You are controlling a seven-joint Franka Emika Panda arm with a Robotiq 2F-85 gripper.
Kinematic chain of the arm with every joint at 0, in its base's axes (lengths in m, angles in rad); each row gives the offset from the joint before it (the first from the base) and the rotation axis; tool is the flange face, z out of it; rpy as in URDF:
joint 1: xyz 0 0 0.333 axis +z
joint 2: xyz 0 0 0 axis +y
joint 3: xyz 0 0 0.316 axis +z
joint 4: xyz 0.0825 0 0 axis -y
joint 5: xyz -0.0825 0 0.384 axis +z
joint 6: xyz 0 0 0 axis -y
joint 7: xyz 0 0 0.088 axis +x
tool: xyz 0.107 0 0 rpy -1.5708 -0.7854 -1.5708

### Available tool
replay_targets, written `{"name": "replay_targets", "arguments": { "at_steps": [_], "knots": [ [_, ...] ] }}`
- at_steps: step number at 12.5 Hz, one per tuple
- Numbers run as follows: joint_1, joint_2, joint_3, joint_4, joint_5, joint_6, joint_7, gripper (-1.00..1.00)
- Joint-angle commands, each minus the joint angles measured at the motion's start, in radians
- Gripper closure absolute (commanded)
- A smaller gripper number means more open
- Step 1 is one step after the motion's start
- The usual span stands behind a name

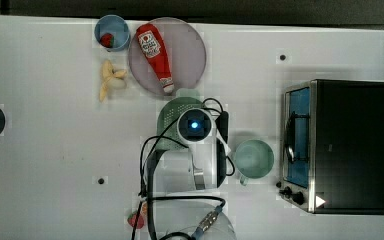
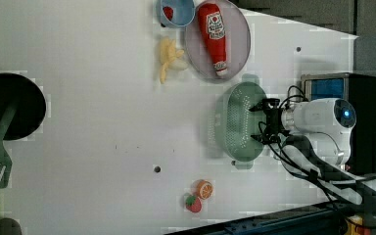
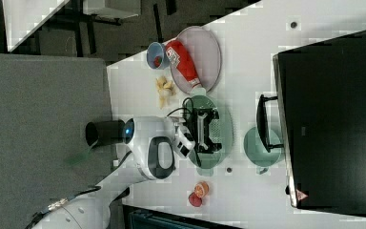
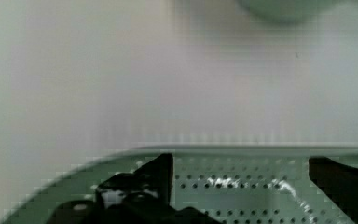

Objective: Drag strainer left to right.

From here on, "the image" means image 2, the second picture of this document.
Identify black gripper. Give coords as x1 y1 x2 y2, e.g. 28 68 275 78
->
249 98 289 144

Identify mint green oval strainer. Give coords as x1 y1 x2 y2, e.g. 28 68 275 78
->
213 73 266 170

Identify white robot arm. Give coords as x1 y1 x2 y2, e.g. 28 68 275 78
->
250 98 376 229

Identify grey oval plate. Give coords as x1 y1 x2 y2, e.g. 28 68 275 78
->
184 0 251 81

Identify orange slice toy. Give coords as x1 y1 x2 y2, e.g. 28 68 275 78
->
196 180 213 200

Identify red strawberry toy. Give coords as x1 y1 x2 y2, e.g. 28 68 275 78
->
185 195 202 213

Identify black silver toaster oven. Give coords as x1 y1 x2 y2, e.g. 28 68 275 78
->
301 72 376 175

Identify yellow peeled toy banana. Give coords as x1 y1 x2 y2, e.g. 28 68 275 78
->
160 37 188 84

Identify red plush ketchup bottle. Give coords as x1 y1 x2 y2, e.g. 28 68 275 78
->
197 3 228 76

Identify light blue bowl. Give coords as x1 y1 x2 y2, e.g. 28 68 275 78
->
156 0 195 28

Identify yellow orange clamp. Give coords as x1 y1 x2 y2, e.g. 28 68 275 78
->
345 215 364 235

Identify small red toy fruit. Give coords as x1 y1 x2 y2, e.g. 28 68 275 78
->
163 7 173 21

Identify dark grey cup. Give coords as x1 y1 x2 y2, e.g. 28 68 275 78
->
0 218 23 235

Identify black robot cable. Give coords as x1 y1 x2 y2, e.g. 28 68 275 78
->
258 85 376 229

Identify blue metal frame rail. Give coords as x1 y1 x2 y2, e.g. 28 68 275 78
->
166 203 348 235

